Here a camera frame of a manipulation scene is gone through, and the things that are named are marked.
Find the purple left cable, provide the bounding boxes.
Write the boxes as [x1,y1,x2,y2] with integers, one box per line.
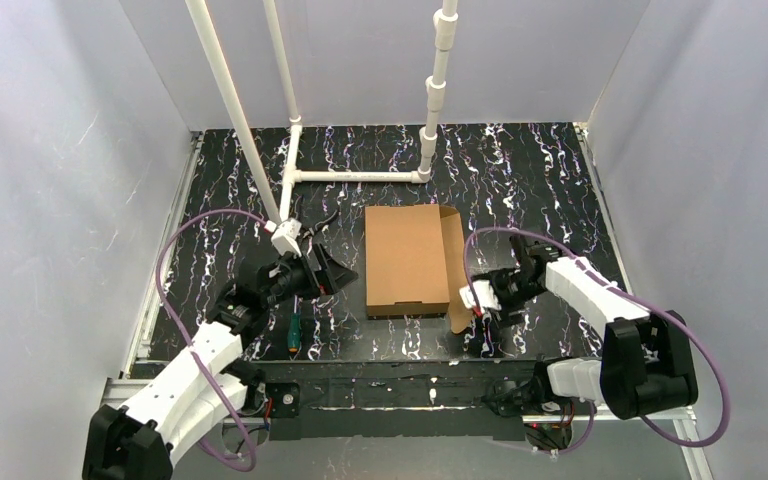
[155,209,273,473]

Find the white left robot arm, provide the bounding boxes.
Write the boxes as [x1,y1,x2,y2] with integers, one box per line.
[81,244,358,479]

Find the brown cardboard box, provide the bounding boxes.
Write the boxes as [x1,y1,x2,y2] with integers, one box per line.
[364,204,473,334]

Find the green handled screwdriver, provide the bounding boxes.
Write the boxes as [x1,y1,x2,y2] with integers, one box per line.
[287,312,302,353]

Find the black grey pliers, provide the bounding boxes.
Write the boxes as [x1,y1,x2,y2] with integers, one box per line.
[301,210,340,238]

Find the black front mounting rail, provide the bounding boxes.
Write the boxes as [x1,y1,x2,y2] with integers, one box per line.
[233,359,587,441]

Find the white PVC pipe frame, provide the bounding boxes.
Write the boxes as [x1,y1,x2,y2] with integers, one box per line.
[185,0,462,227]

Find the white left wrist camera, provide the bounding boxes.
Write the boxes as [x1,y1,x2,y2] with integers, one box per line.
[265,218,302,257]

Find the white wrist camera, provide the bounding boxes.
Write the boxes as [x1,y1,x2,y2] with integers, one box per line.
[459,280,502,315]
[265,218,302,257]

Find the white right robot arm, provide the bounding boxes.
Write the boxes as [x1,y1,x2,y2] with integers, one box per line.
[461,235,698,419]

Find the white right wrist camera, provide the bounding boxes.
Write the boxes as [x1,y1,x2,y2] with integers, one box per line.
[459,280,502,315]

